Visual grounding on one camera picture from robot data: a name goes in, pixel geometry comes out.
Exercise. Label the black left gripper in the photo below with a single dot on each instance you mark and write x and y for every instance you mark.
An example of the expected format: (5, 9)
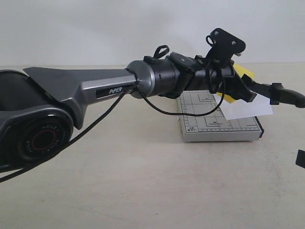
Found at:
(213, 78)

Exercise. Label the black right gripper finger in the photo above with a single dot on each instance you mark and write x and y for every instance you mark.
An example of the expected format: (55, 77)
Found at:
(300, 158)

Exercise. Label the yellow foam cube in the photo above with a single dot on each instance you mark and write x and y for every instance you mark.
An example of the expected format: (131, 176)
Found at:
(234, 85)

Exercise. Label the white paper sheet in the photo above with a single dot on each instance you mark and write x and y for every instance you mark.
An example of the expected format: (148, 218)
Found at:
(240, 109)

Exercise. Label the black cutter blade arm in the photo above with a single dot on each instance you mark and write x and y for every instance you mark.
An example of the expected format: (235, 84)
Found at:
(277, 94)

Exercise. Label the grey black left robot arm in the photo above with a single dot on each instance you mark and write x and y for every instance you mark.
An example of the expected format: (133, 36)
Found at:
(40, 107)

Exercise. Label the grey paper cutter base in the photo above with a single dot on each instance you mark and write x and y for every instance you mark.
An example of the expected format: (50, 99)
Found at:
(213, 127)

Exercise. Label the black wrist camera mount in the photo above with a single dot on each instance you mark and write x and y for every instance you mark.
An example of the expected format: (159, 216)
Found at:
(223, 46)

